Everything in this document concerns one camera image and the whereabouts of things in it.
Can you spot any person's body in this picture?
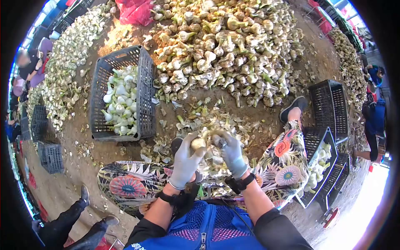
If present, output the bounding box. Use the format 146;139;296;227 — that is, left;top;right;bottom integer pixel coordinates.
123;200;314;250

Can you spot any black crate with peeled garlic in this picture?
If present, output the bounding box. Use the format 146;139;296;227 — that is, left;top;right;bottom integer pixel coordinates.
294;126;339;209

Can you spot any large grey plastic crate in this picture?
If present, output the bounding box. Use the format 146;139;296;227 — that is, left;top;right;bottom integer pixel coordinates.
90;45;157;142

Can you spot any big pile of unpeeled garlic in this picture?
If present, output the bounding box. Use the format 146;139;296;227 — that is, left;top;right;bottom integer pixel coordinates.
151;0;306;109

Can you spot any small grey plastic crate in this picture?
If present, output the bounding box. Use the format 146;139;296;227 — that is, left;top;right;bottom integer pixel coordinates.
37;140;65;175
30;105;48;143

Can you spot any single garlic bulb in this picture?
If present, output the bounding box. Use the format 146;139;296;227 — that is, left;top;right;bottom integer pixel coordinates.
191;138;207;152

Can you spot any row of dark crates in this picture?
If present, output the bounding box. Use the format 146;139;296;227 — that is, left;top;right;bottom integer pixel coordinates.
47;0;96;34

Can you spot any heap of peeled white garlic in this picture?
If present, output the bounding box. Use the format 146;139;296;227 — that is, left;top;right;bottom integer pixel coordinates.
101;65;139;136

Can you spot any long garlic pile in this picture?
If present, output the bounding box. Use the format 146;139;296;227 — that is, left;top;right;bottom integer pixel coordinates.
26;1;117;133

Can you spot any heap of garlic peel scraps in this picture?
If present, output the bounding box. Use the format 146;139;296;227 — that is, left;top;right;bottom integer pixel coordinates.
140;97;261;179

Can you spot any empty black plastic crate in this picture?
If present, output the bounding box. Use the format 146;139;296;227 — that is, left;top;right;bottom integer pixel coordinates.
308;79;349;144

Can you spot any black wrist band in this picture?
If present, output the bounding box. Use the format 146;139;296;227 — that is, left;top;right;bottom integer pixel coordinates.
224;173;257;194
155;183;202;214

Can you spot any person's left index finger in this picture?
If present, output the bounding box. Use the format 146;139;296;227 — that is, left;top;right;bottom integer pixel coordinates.
183;131;200;150

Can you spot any person's right index finger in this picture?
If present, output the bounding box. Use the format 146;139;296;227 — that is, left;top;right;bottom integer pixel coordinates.
220;130;239;150

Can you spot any person's right hand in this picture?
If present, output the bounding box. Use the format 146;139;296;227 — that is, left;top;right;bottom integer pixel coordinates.
211;130;250;179

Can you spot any narrow garlic pile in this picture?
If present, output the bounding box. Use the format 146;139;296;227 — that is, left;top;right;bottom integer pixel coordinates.
329;27;369;111

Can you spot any person's left hand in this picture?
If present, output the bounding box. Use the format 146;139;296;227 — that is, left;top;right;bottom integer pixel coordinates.
168;131;207;190

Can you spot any person's right thumb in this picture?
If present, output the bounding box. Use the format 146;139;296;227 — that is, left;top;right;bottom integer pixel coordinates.
211;134;224;150

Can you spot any person's left thumb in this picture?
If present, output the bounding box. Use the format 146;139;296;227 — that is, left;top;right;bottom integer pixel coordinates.
189;147;207;164

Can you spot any low black plastic crate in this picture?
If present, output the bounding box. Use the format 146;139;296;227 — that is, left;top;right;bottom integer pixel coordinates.
317;152;351;212

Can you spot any red mesh sack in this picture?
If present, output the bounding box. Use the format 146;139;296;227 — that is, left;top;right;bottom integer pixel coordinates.
115;0;155;26

